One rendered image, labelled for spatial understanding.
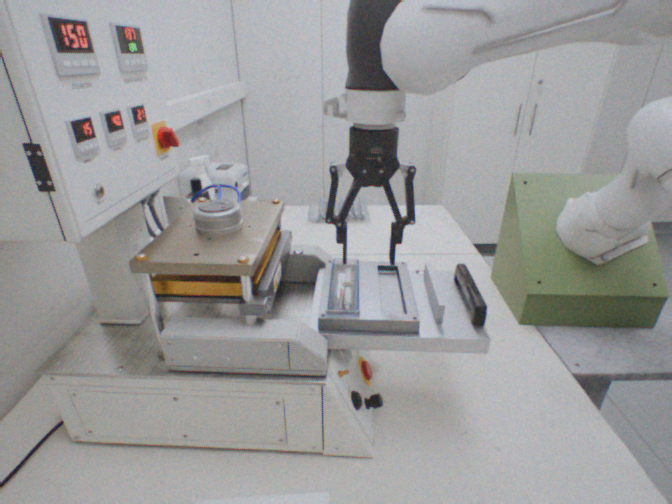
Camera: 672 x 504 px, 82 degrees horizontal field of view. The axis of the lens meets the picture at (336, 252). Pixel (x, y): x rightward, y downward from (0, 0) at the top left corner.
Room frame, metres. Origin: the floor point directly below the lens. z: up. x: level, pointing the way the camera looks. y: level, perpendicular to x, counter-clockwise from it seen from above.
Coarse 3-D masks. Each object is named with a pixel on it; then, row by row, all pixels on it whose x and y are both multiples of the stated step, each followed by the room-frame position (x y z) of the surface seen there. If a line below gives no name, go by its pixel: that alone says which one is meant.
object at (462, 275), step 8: (464, 264) 0.67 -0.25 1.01; (456, 272) 0.66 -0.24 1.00; (464, 272) 0.63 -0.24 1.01; (456, 280) 0.66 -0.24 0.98; (464, 280) 0.61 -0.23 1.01; (472, 280) 0.61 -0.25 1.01; (464, 288) 0.60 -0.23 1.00; (472, 288) 0.58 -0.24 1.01; (472, 296) 0.56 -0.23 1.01; (480, 296) 0.55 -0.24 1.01; (472, 304) 0.54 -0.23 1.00; (480, 304) 0.53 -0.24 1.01; (480, 312) 0.52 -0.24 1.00; (472, 320) 0.53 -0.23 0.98; (480, 320) 0.52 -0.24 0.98
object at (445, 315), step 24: (432, 288) 0.59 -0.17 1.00; (456, 288) 0.64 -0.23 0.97; (312, 312) 0.56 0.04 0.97; (432, 312) 0.56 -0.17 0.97; (456, 312) 0.56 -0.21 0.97; (336, 336) 0.50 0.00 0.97; (360, 336) 0.50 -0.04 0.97; (384, 336) 0.50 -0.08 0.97; (408, 336) 0.50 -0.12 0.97; (432, 336) 0.50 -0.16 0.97; (456, 336) 0.50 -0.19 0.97; (480, 336) 0.50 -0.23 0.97
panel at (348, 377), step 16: (336, 352) 0.53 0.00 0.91; (352, 352) 0.60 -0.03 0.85; (368, 352) 0.69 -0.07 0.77; (336, 368) 0.50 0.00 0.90; (352, 368) 0.56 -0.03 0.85; (336, 384) 0.46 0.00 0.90; (352, 384) 0.52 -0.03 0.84; (368, 384) 0.58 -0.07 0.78; (352, 400) 0.48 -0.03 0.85; (368, 416) 0.51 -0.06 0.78; (368, 432) 0.47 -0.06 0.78
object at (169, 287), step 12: (276, 240) 0.68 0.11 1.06; (264, 252) 0.62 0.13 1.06; (264, 264) 0.58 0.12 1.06; (156, 276) 0.54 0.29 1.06; (168, 276) 0.54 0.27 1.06; (180, 276) 0.54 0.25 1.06; (192, 276) 0.54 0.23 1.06; (204, 276) 0.54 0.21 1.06; (216, 276) 0.54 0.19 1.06; (228, 276) 0.54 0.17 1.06; (252, 276) 0.54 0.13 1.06; (156, 288) 0.52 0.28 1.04; (168, 288) 0.52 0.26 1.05; (180, 288) 0.52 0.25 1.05; (192, 288) 0.52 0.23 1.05; (204, 288) 0.52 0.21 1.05; (216, 288) 0.52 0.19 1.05; (228, 288) 0.52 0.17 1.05; (240, 288) 0.52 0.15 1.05; (252, 288) 0.52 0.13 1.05; (168, 300) 0.52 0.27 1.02; (180, 300) 0.52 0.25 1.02; (192, 300) 0.52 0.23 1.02; (204, 300) 0.52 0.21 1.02; (216, 300) 0.52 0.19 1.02; (228, 300) 0.52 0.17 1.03
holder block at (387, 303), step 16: (368, 272) 0.66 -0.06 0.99; (384, 272) 0.69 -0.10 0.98; (400, 272) 0.66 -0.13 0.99; (368, 288) 0.60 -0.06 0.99; (384, 288) 0.63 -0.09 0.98; (400, 288) 0.62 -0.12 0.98; (320, 304) 0.55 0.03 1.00; (368, 304) 0.55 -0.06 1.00; (384, 304) 0.57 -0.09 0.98; (400, 304) 0.57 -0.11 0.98; (320, 320) 0.51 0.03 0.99; (336, 320) 0.51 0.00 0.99; (352, 320) 0.51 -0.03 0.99; (368, 320) 0.51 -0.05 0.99; (384, 320) 0.51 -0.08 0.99; (400, 320) 0.51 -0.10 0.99; (416, 320) 0.51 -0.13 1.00
